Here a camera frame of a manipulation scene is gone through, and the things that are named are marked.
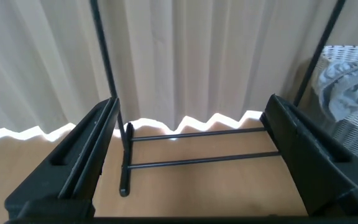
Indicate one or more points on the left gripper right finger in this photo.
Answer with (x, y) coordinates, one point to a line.
(315, 168)

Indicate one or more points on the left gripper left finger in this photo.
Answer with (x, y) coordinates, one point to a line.
(70, 174)

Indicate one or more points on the black clothes rack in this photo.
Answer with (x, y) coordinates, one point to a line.
(126, 161)

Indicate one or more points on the pale grey garment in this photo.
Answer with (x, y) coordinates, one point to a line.
(346, 90)

